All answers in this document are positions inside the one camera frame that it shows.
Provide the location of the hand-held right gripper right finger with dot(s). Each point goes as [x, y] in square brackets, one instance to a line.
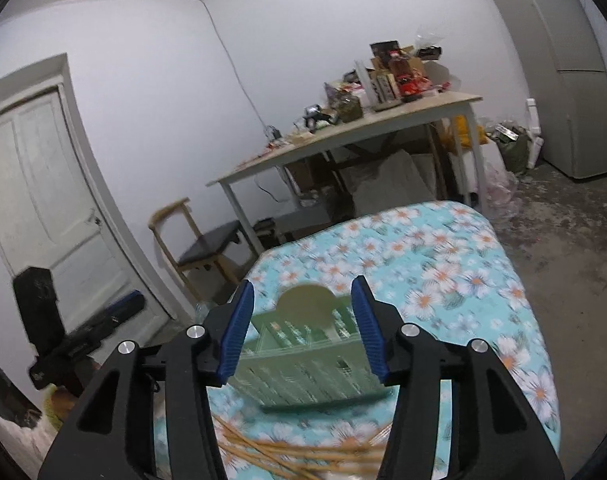
[371, 335]

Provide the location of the pink plastic bag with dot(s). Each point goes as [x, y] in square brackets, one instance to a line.
[498, 187]

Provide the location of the long grey desk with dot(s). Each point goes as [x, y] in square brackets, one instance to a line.
[383, 115]

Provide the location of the tall clear tubes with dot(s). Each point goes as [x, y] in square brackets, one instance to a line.
[361, 77]

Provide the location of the white panelled door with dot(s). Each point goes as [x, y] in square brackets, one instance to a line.
[43, 185]

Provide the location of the small wooden rack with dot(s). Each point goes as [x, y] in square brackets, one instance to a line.
[386, 87]

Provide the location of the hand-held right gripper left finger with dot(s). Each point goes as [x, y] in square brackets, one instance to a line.
[236, 335]

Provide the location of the yellow bag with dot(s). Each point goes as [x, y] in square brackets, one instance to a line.
[463, 132]

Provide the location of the black handheld device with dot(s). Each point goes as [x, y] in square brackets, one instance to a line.
[313, 112]

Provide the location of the dark box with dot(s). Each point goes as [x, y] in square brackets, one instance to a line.
[383, 49]

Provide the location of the white box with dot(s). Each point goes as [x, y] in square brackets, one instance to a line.
[461, 172]

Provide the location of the glass jar with dark contents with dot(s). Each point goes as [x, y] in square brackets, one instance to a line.
[347, 106]

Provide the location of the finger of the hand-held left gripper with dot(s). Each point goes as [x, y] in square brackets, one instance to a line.
[123, 306]

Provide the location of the floral turquoise blanket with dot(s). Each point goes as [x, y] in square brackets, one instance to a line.
[433, 260]

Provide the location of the red label oil bottle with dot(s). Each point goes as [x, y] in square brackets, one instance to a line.
[397, 72]

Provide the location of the silver refrigerator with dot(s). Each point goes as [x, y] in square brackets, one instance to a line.
[568, 110]

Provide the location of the red packet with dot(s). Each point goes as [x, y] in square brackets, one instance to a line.
[417, 87]

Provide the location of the green bag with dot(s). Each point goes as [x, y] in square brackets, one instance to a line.
[513, 147]

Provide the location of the clear plastic bag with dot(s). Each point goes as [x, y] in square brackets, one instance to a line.
[430, 35]

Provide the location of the beige spoon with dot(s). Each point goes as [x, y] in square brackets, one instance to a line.
[303, 305]

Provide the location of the green perforated utensil holder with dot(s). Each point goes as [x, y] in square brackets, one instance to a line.
[303, 375]

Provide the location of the wooden chair with black seat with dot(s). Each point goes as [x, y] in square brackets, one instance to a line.
[208, 247]

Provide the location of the grey sack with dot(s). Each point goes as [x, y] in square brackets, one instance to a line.
[388, 180]

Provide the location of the white slim appliance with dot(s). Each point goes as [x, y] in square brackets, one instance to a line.
[533, 130]

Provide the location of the black charger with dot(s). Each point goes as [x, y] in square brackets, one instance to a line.
[271, 132]

